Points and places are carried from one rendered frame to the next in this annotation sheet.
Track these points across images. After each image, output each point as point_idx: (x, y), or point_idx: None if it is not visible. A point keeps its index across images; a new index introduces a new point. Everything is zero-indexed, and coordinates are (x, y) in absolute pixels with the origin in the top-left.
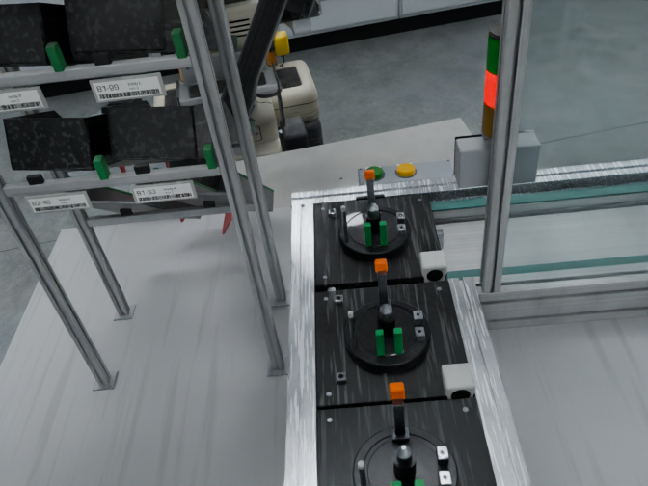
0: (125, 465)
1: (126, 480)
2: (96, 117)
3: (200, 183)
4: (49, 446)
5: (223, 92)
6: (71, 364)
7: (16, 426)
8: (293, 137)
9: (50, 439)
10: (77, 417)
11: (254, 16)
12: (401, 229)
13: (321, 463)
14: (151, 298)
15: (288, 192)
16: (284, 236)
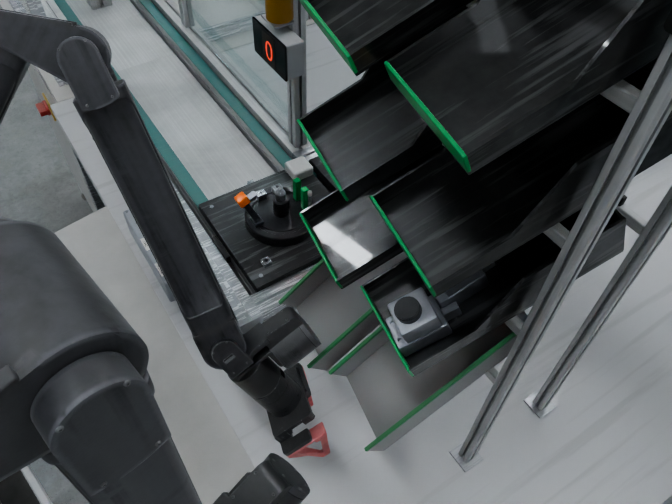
0: (574, 327)
1: (581, 318)
2: None
3: (298, 401)
4: (618, 397)
5: (224, 307)
6: (554, 454)
7: (636, 445)
8: None
9: (614, 402)
10: (582, 398)
11: (168, 187)
12: (281, 185)
13: None
14: (430, 442)
15: (178, 405)
16: None
